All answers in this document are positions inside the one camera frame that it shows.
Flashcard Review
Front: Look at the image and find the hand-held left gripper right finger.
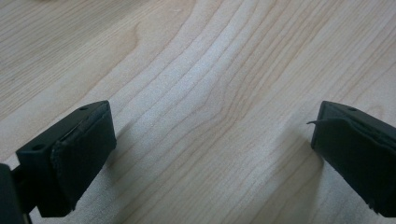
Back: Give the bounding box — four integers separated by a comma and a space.
306, 100, 396, 218

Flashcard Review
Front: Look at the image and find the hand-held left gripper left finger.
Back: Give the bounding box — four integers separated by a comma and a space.
15, 100, 118, 218

